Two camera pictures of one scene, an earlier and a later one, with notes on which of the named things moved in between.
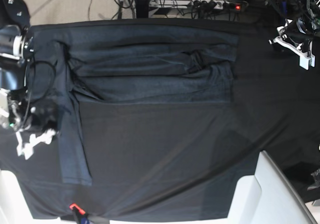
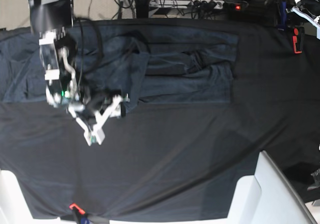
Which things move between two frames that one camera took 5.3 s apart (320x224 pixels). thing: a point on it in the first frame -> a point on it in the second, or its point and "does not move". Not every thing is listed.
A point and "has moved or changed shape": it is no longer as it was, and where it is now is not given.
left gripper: [42, 117] -> [99, 106]
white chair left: [14, 207] does not move
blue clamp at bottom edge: [81, 214] does not move
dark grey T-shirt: [123, 62] has moved or changed shape
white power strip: [208, 3] does not move
